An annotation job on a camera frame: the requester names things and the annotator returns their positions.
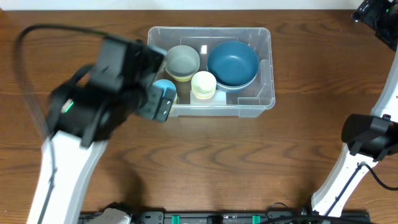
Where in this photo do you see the light blue cup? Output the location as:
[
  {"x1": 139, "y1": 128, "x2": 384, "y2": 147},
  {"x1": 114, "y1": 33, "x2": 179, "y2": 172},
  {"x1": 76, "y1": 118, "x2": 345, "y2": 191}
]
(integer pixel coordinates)
[{"x1": 153, "y1": 79, "x2": 177, "y2": 97}]

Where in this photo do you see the white small bowl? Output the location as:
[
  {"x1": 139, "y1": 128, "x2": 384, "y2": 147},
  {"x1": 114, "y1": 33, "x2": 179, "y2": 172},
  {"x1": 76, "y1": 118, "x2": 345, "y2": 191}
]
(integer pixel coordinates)
[{"x1": 165, "y1": 68, "x2": 198, "y2": 82}]

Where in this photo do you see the light grey small bowl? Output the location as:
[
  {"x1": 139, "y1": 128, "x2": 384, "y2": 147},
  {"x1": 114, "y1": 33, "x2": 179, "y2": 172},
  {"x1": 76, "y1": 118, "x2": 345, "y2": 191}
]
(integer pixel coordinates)
[{"x1": 165, "y1": 45, "x2": 200, "y2": 70}]

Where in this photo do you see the cream cup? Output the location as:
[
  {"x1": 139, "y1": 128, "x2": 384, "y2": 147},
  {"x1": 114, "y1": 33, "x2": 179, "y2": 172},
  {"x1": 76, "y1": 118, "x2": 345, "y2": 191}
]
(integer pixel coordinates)
[{"x1": 191, "y1": 71, "x2": 216, "y2": 95}]

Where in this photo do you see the dark blue bowl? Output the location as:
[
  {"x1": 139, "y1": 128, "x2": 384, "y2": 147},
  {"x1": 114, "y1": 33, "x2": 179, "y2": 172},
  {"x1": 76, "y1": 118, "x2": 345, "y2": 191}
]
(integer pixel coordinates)
[
  {"x1": 217, "y1": 85, "x2": 246, "y2": 93},
  {"x1": 206, "y1": 40, "x2": 260, "y2": 76}
]

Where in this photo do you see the yellow small bowl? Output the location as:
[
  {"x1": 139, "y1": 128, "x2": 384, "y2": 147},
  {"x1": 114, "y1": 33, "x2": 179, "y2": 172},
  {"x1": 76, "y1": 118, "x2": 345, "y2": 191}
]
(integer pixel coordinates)
[{"x1": 169, "y1": 73, "x2": 193, "y2": 82}]

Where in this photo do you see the beige large bowl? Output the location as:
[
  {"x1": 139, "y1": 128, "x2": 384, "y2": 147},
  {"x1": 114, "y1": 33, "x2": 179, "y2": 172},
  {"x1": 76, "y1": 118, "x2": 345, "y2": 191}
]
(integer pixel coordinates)
[{"x1": 214, "y1": 74, "x2": 256, "y2": 92}]

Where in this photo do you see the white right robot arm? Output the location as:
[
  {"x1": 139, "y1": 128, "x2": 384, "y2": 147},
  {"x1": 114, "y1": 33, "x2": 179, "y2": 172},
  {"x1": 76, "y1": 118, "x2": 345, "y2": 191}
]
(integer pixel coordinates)
[{"x1": 310, "y1": 0, "x2": 397, "y2": 217}]

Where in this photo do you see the clear plastic storage bin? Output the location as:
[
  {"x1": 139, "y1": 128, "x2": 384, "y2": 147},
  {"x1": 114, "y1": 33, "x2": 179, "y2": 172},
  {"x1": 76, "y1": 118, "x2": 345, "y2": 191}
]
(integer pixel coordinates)
[{"x1": 147, "y1": 26, "x2": 275, "y2": 118}]

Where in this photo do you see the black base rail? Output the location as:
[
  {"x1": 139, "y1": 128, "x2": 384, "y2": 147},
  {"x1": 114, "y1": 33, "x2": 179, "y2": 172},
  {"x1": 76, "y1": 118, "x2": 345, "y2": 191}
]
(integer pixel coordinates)
[{"x1": 77, "y1": 208, "x2": 371, "y2": 224}]

